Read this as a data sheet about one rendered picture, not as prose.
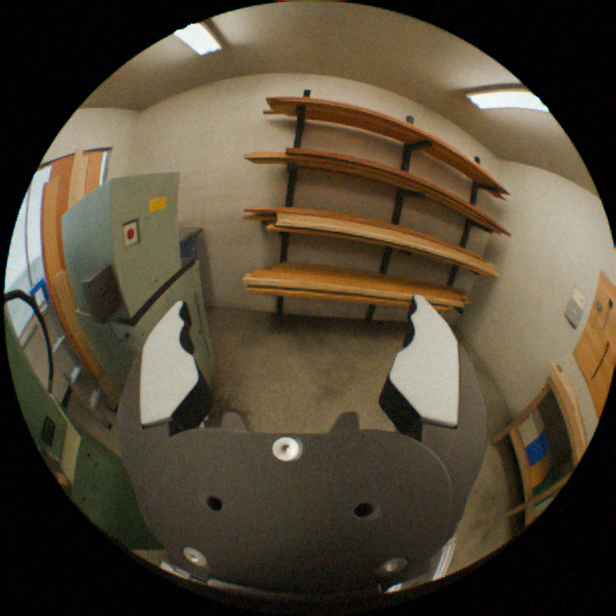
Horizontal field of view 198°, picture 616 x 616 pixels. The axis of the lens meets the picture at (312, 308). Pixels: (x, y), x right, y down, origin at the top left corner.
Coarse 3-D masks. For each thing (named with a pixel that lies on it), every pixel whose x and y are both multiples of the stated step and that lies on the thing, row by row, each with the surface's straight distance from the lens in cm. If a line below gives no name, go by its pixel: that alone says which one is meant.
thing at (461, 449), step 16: (464, 352) 9; (464, 368) 8; (464, 384) 8; (464, 400) 7; (480, 400) 8; (464, 416) 7; (480, 416) 7; (416, 432) 6; (432, 432) 6; (448, 432) 6; (464, 432) 7; (480, 432) 7; (432, 448) 6; (448, 448) 6; (464, 448) 6; (480, 448) 7; (448, 464) 6; (464, 464) 6; (480, 464) 7; (464, 480) 6; (464, 496) 6
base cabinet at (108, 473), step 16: (96, 448) 91; (96, 464) 91; (112, 464) 97; (96, 480) 94; (112, 480) 99; (128, 480) 107; (96, 496) 97; (112, 496) 103; (128, 496) 110; (96, 512) 101; (112, 512) 107; (128, 512) 114; (112, 528) 111; (128, 528) 119; (144, 528) 129; (128, 544) 125; (144, 544) 135; (160, 544) 149
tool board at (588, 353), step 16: (608, 288) 248; (608, 304) 245; (592, 320) 241; (608, 320) 245; (592, 336) 241; (608, 336) 246; (576, 352) 242; (592, 352) 242; (608, 352) 247; (592, 368) 244; (608, 368) 249; (592, 384) 247; (608, 384) 253
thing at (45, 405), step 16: (16, 336) 91; (16, 352) 79; (16, 368) 81; (32, 368) 99; (16, 384) 82; (32, 384) 82; (32, 400) 84; (48, 400) 86; (32, 416) 86; (48, 416) 88; (64, 432) 92; (48, 448) 93
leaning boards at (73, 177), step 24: (72, 168) 234; (96, 168) 247; (48, 192) 218; (72, 192) 228; (48, 216) 213; (48, 240) 210; (48, 264) 208; (48, 288) 211; (72, 312) 206; (72, 336) 211; (96, 360) 225
